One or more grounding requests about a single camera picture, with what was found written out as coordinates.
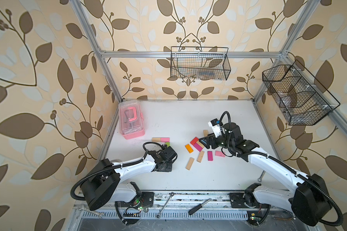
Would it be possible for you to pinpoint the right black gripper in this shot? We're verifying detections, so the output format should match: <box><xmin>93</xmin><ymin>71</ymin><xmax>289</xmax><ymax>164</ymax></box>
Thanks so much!
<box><xmin>199</xmin><ymin>131</ymin><xmax>234</xmax><ymax>150</ymax></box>

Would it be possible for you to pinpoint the orange block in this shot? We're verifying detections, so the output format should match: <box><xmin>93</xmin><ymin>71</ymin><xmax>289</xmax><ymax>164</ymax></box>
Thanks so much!
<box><xmin>185</xmin><ymin>144</ymin><xmax>193</xmax><ymax>153</ymax></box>

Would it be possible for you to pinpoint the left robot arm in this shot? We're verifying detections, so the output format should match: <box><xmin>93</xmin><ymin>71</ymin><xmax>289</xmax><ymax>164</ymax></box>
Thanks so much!
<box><xmin>70</xmin><ymin>143</ymin><xmax>178</xmax><ymax>226</ymax></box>

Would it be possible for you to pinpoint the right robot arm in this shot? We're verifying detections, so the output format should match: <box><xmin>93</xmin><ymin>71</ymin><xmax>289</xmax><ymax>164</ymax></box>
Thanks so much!
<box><xmin>199</xmin><ymin>111</ymin><xmax>344</xmax><ymax>227</ymax></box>

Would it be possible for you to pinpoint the magenta block right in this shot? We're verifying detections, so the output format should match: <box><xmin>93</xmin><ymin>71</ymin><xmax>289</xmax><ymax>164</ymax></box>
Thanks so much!
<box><xmin>207</xmin><ymin>151</ymin><xmax>214</xmax><ymax>162</ymax></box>

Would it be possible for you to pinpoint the magenta block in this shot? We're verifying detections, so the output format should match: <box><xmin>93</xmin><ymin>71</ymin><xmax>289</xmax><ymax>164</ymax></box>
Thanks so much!
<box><xmin>207</xmin><ymin>151</ymin><xmax>214</xmax><ymax>162</ymax></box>
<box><xmin>193</xmin><ymin>143</ymin><xmax>203</xmax><ymax>152</ymax></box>

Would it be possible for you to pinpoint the red block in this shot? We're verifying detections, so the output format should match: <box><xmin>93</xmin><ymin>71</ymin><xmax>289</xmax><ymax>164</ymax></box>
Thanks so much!
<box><xmin>190</xmin><ymin>137</ymin><xmax>199</xmax><ymax>146</ymax></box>

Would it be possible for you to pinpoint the magenta block centre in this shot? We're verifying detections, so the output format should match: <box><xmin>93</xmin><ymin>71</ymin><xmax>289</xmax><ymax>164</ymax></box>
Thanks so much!
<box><xmin>193</xmin><ymin>143</ymin><xmax>203</xmax><ymax>152</ymax></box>

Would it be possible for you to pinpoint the silver wrench on table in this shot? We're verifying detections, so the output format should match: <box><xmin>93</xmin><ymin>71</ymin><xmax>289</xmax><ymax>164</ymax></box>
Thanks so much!
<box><xmin>258</xmin><ymin>171</ymin><xmax>266</xmax><ymax>182</ymax></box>

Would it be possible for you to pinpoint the pink plastic storage box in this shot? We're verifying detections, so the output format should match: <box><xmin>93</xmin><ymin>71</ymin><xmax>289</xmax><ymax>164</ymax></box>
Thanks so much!
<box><xmin>119</xmin><ymin>100</ymin><xmax>145</xmax><ymax>140</ymax></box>

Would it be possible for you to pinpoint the silver wrench bottom left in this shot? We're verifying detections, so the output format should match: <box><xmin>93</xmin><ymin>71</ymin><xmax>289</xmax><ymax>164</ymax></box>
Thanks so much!
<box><xmin>78</xmin><ymin>204</ymin><xmax>105</xmax><ymax>218</ymax></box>

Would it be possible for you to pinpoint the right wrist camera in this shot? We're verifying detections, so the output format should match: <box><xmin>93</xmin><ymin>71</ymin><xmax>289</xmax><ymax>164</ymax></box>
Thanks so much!
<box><xmin>208</xmin><ymin>118</ymin><xmax>224</xmax><ymax>138</ymax></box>

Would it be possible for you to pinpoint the silver wrench on rail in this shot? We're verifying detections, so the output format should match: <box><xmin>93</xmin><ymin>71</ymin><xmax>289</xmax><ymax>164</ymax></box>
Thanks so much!
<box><xmin>156</xmin><ymin>192</ymin><xmax>175</xmax><ymax>219</ymax></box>

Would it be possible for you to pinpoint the black handled screwdriver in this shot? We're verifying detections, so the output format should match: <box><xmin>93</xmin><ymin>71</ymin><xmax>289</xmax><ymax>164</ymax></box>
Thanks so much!
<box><xmin>189</xmin><ymin>198</ymin><xmax>212</xmax><ymax>216</ymax></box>

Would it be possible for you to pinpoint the right black wire basket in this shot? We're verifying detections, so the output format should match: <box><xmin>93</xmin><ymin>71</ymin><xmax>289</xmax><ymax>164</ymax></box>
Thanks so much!
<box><xmin>262</xmin><ymin>60</ymin><xmax>340</xmax><ymax>126</ymax></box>

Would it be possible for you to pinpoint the black wire basket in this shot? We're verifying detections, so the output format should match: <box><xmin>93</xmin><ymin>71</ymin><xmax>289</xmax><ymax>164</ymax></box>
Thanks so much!
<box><xmin>262</xmin><ymin>60</ymin><xmax>340</xmax><ymax>126</ymax></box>
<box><xmin>170</xmin><ymin>46</ymin><xmax>231</xmax><ymax>81</ymax></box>

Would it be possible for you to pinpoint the back black wire basket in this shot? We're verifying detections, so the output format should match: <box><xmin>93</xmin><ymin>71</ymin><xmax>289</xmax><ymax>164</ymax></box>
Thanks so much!
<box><xmin>170</xmin><ymin>46</ymin><xmax>231</xmax><ymax>81</ymax></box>

